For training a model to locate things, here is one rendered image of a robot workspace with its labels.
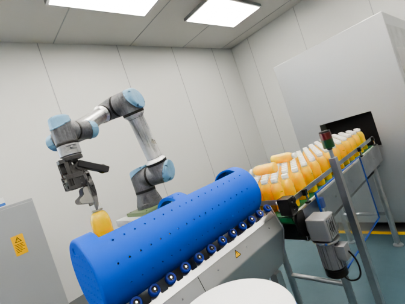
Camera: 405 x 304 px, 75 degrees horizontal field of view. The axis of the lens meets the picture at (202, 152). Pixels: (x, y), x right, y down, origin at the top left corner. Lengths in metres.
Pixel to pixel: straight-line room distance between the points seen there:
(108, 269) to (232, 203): 0.60
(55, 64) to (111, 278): 3.61
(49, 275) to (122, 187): 1.89
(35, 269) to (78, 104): 2.36
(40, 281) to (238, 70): 5.63
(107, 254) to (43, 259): 1.53
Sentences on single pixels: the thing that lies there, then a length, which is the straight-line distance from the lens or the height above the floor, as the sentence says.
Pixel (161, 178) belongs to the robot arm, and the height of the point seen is 1.30.
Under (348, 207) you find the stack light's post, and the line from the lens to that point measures 1.73.
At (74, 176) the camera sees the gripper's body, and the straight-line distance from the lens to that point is 1.02.
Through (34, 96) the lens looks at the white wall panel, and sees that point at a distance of 4.02.
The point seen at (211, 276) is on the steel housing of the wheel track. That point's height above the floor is 0.88.
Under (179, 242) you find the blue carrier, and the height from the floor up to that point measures 1.08.
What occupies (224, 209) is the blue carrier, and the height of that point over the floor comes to 1.10.
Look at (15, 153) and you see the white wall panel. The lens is 3.78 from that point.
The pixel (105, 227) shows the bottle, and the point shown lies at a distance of 1.05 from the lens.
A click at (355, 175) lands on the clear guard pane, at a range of 2.18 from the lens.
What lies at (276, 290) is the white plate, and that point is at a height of 1.04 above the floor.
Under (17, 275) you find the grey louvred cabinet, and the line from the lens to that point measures 2.46.
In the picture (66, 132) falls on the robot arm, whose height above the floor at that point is 1.60.
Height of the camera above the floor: 1.40
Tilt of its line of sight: 1 degrees down
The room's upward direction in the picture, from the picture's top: 19 degrees counter-clockwise
